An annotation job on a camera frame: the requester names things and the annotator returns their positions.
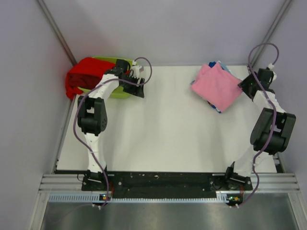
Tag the aluminium left corner post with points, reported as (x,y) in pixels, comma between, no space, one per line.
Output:
(56,31)

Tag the blue printed folded t-shirt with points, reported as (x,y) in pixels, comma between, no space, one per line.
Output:
(213,73)

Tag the aluminium corner post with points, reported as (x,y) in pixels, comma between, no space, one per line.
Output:
(281,14)
(56,31)

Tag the aluminium right side rail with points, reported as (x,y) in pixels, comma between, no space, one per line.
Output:
(275,163)

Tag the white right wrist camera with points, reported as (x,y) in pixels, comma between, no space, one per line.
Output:
(272,69)

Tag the aluminium front frame rail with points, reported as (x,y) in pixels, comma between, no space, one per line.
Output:
(268,183)

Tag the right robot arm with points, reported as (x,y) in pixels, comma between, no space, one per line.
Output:
(271,132)

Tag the green plastic basin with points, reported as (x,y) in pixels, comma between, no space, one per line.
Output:
(118,93)

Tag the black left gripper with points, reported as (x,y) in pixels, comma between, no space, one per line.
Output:
(137,91)

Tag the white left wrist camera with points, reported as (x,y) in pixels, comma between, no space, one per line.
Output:
(136,69)

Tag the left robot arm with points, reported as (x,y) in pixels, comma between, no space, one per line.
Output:
(91,117)

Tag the aluminium right corner post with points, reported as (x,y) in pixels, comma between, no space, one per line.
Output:
(281,14)

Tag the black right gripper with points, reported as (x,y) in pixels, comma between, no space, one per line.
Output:
(244,84)

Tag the red t-shirt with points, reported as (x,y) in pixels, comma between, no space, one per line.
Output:
(86,74)

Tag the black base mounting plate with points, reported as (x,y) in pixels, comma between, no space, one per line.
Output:
(155,185)

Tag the white folded t-shirt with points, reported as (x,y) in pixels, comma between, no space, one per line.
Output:
(229,70)

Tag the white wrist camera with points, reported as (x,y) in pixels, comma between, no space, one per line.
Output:
(272,69)
(136,69)

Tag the light blue folded t-shirt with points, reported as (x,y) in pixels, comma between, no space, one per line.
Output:
(223,66)

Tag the grey slotted cable duct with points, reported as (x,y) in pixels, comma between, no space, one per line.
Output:
(100,199)

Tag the pink t-shirt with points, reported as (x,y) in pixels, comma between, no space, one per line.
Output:
(216,88)

